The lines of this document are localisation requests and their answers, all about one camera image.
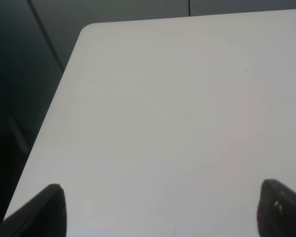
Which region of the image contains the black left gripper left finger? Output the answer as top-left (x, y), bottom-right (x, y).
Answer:
top-left (0, 184), bottom-right (67, 237)

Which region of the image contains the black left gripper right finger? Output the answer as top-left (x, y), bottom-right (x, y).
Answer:
top-left (257, 179), bottom-right (296, 237)

